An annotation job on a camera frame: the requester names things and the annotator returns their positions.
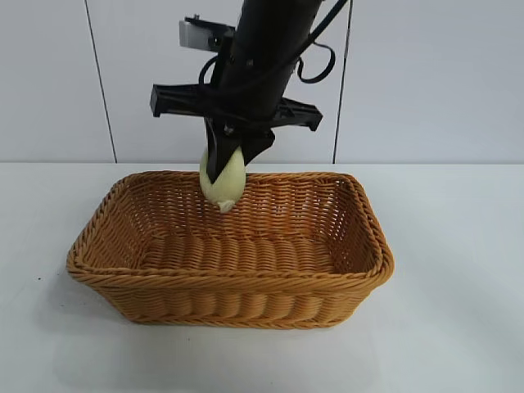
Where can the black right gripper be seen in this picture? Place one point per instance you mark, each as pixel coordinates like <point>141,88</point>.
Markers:
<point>266,41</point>

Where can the pale yellow egg yolk pastry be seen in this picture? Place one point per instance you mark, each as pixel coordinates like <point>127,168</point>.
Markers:
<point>232,184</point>

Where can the brown woven wicker basket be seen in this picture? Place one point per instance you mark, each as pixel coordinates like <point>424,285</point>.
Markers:
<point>245,294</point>

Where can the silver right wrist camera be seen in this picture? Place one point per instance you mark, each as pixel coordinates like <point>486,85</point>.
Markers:
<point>200,34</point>

